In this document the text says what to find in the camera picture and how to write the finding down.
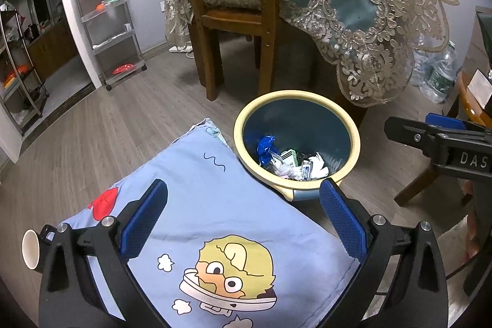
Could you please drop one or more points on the white card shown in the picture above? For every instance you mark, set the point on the white card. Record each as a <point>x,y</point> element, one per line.
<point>480,86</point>

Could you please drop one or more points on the orange items on rack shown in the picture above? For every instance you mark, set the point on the orange items on rack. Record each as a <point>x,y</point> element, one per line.
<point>15,76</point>

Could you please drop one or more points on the grey rolling cart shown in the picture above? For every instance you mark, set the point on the grey rolling cart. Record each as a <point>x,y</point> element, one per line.
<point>111,28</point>

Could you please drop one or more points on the person's right hand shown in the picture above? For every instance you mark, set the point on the person's right hand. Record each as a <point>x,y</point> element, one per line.
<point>472,239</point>

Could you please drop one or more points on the white printed wrapper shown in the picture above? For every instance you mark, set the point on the white printed wrapper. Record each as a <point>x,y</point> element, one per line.
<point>282,172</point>

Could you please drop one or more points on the small orange item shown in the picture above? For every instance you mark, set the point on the small orange item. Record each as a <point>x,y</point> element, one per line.
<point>100,6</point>

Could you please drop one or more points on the blue bin with cream rim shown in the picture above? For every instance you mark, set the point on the blue bin with cream rim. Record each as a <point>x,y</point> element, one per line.
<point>250,113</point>

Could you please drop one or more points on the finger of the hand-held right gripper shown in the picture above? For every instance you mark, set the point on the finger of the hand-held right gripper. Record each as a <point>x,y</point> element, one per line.
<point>446,121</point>
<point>411,132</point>

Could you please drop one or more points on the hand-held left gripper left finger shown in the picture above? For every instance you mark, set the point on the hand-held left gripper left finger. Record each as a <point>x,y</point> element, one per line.
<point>144,218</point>

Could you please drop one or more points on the wooden side table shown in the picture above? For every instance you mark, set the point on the wooden side table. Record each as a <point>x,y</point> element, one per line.
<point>467,101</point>

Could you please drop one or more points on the red flat item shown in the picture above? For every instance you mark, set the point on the red flat item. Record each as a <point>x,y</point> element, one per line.
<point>123,69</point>

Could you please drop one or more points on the clear water bottle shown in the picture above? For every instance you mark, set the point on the clear water bottle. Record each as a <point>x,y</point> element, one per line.
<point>438,82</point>
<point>426,47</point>

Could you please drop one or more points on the wooden kitchen counter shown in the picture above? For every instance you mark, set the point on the wooden kitchen counter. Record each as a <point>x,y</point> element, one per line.
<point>53,47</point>

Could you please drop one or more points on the blue wet wipes packet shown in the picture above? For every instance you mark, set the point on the blue wet wipes packet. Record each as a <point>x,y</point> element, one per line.
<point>265,147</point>

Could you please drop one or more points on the black mug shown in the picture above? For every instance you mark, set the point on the black mug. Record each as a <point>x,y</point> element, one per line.
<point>30,249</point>

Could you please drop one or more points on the white tissue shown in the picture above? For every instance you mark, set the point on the white tissue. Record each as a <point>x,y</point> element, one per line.
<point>319,166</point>

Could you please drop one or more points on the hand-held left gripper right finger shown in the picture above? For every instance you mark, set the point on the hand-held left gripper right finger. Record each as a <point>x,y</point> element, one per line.
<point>344,218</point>

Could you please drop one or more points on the white power strip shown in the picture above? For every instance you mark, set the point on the white power strip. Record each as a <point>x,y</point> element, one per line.
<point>180,51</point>

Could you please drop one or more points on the wooden chair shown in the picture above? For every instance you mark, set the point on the wooden chair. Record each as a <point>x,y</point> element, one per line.
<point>230,20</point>

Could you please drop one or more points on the blue cartoon tablecloth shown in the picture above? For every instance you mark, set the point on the blue cartoon tablecloth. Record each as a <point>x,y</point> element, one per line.
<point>238,220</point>

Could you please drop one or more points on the white striped box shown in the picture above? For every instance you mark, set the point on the white striped box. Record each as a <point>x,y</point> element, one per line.
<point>289,157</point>

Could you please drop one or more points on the metal kitchen shelf rack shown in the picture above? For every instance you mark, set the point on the metal kitchen shelf rack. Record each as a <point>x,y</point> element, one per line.
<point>23,89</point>

